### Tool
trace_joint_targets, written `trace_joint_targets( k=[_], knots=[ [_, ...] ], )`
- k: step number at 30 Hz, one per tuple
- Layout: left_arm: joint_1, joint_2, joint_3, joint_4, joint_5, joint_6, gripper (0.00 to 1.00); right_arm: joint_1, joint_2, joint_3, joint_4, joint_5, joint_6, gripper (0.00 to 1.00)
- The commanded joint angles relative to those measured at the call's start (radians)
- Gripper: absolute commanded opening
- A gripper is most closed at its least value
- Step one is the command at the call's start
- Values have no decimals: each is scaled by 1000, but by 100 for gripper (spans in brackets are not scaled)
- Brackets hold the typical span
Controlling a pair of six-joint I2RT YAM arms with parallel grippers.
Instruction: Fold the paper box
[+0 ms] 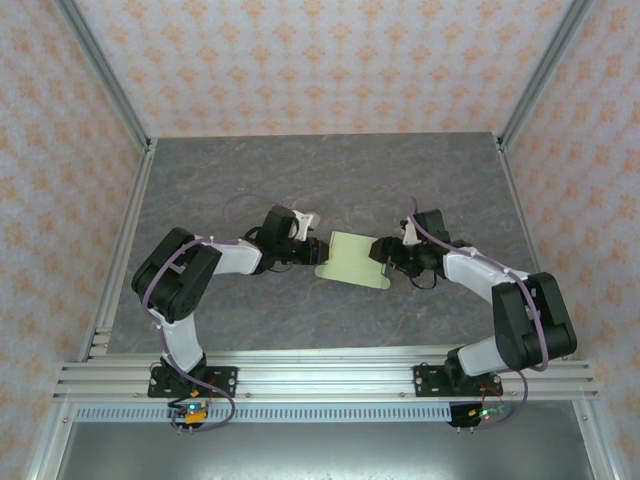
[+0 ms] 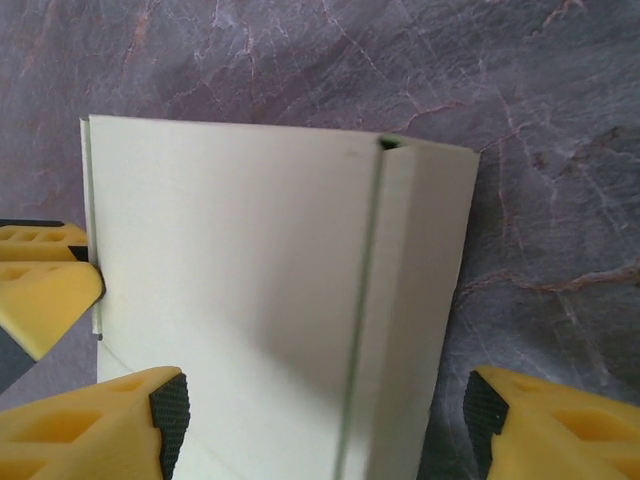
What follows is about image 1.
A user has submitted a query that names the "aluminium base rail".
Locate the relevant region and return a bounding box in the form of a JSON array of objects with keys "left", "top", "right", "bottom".
[{"left": 52, "top": 349, "right": 601, "bottom": 402}]

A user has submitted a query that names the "grey metal sheet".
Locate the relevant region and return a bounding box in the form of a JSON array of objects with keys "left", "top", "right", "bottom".
[{"left": 54, "top": 422, "right": 596, "bottom": 480}]

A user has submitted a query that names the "grey slotted cable duct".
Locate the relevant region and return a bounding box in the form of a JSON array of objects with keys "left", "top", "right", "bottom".
[{"left": 74, "top": 403, "right": 454, "bottom": 424}]

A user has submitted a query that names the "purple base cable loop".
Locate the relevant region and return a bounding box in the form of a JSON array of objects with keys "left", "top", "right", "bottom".
[
  {"left": 472, "top": 372, "right": 529, "bottom": 432},
  {"left": 164, "top": 383, "right": 237, "bottom": 433}
]

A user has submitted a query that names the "aluminium table side rail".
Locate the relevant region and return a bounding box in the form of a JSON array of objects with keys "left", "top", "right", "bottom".
[
  {"left": 496, "top": 135, "right": 620, "bottom": 480},
  {"left": 27, "top": 139, "right": 159, "bottom": 480}
]

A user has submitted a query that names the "aluminium frame post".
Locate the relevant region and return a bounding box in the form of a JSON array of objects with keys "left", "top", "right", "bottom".
[
  {"left": 52, "top": 0, "right": 154, "bottom": 151},
  {"left": 497, "top": 0, "right": 596, "bottom": 151}
]

